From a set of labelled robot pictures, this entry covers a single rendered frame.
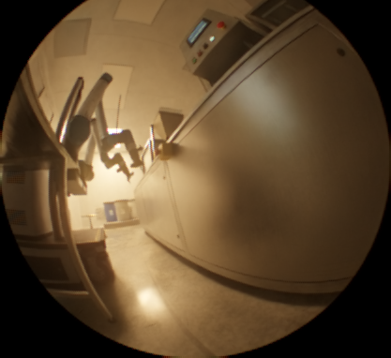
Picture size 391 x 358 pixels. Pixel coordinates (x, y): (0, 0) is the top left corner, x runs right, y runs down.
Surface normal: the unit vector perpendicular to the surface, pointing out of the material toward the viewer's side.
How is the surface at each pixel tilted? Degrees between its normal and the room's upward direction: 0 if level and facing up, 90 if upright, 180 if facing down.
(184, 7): 180
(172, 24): 180
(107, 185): 90
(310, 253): 90
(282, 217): 90
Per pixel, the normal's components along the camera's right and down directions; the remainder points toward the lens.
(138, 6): 0.24, 0.94
